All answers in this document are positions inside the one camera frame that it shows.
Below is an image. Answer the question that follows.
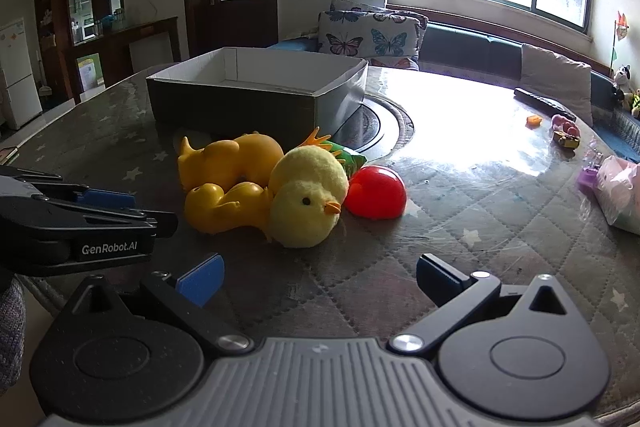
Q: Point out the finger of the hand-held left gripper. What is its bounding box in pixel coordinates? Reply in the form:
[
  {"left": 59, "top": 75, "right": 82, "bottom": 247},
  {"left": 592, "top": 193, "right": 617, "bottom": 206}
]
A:
[
  {"left": 40, "top": 204, "right": 179, "bottom": 239},
  {"left": 0, "top": 164, "right": 137, "bottom": 208}
]

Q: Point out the large butterfly print pillow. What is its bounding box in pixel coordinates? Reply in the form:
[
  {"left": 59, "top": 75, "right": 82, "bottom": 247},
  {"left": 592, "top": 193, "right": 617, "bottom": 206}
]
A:
[{"left": 317, "top": 9, "right": 423, "bottom": 60}]

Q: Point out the dark wooden cabinet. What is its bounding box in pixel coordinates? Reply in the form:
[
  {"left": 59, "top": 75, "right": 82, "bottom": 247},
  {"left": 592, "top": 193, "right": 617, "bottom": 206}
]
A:
[{"left": 32, "top": 0, "right": 181, "bottom": 105}]

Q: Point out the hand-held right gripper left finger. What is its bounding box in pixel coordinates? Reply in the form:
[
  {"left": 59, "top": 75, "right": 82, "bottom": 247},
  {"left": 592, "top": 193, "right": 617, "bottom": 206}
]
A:
[{"left": 52, "top": 252, "right": 253, "bottom": 354}]

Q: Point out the pink and white plush bag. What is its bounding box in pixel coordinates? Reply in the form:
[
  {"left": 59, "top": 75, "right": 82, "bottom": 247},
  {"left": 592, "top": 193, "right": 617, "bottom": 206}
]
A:
[{"left": 595, "top": 155, "right": 640, "bottom": 235}]

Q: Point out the red plastic ball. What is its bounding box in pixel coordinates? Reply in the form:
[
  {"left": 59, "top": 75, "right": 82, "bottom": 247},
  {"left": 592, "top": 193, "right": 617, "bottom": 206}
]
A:
[{"left": 344, "top": 165, "right": 407, "bottom": 220}]

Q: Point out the grey cushion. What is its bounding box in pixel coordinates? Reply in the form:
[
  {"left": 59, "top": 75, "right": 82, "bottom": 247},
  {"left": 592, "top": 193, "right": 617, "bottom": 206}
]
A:
[{"left": 519, "top": 43, "right": 596, "bottom": 128}]

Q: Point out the black remote control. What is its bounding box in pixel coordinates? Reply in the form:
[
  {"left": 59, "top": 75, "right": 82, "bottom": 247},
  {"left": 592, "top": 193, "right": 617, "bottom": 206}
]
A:
[{"left": 514, "top": 87, "right": 577, "bottom": 122}]

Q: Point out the yellow plush chick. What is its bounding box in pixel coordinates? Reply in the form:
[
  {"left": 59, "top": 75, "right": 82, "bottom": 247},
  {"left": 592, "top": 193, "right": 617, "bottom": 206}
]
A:
[{"left": 267, "top": 127, "right": 351, "bottom": 249}]

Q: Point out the purple plastic toy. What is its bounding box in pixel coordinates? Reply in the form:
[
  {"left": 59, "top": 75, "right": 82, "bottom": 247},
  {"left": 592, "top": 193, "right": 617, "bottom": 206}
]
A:
[{"left": 576, "top": 157, "right": 608, "bottom": 195}]

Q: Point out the yellow rubber duck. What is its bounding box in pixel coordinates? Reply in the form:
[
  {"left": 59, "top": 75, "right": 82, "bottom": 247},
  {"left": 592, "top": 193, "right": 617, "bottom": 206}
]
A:
[
  {"left": 178, "top": 132, "right": 286, "bottom": 192},
  {"left": 184, "top": 181, "right": 275, "bottom": 237}
]

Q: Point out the small butterfly print pillow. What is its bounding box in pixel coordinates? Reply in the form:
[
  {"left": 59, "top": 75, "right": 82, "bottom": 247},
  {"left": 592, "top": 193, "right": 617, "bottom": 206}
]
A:
[{"left": 329, "top": 0, "right": 430, "bottom": 32}]

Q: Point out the black and white cow plush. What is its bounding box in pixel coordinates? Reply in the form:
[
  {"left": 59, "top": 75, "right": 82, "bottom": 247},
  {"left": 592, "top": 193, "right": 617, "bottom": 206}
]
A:
[{"left": 612, "top": 64, "right": 633, "bottom": 100}]

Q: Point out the grey cardboard box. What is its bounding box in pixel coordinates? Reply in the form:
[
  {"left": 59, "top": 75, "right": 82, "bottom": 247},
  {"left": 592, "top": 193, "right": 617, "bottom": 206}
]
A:
[{"left": 146, "top": 47, "right": 369, "bottom": 138}]

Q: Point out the person's left forearm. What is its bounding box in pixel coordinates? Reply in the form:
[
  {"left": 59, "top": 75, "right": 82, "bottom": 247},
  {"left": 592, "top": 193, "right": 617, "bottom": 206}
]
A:
[{"left": 0, "top": 277, "right": 26, "bottom": 395}]

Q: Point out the small colourful flag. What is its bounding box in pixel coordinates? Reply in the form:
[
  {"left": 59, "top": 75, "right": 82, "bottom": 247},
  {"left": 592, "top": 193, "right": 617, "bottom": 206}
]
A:
[{"left": 610, "top": 11, "right": 630, "bottom": 75}]

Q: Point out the white refrigerator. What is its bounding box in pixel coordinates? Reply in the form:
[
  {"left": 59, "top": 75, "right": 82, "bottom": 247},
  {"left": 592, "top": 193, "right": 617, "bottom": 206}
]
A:
[{"left": 0, "top": 18, "right": 43, "bottom": 131}]

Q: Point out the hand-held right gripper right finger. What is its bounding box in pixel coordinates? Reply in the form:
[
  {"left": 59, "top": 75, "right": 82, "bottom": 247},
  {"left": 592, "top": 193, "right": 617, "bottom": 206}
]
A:
[{"left": 390, "top": 253, "right": 586, "bottom": 355}]

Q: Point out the grey quilted star tablecloth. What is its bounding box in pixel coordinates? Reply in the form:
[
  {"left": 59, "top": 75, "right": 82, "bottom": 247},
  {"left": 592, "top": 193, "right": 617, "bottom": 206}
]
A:
[{"left": 0, "top": 66, "right": 640, "bottom": 427}]

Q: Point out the dark teal sofa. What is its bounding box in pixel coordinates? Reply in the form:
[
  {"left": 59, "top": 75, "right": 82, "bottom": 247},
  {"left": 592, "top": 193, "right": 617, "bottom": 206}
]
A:
[{"left": 267, "top": 19, "right": 640, "bottom": 158}]

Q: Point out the green plastic toy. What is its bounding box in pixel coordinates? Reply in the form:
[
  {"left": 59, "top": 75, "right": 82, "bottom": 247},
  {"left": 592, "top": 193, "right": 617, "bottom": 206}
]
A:
[{"left": 320, "top": 139, "right": 368, "bottom": 180}]

